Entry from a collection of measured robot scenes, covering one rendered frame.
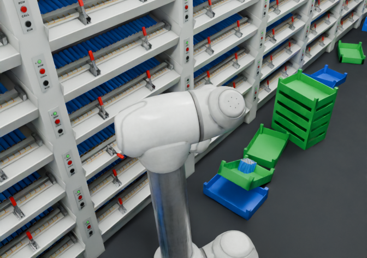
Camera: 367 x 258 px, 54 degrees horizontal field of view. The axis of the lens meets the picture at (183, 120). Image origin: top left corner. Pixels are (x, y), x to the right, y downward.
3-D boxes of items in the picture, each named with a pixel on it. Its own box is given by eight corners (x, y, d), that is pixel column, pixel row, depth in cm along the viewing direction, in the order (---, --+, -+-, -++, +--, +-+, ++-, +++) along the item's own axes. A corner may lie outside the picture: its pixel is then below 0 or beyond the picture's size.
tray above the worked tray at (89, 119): (178, 82, 175) (185, 61, 164) (75, 146, 139) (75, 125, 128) (149, 57, 180) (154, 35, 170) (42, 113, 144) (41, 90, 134)
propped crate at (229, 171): (241, 166, 223) (246, 154, 221) (270, 181, 212) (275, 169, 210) (217, 173, 199) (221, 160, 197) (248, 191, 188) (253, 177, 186)
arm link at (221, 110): (228, 90, 101) (181, 99, 99) (249, 70, 84) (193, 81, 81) (239, 135, 99) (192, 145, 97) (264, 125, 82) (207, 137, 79)
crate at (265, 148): (273, 169, 220) (275, 160, 215) (242, 159, 228) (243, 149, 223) (288, 141, 240) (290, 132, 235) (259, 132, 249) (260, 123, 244)
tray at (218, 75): (252, 63, 228) (261, 47, 218) (191, 106, 192) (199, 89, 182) (228, 45, 234) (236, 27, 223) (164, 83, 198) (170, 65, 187)
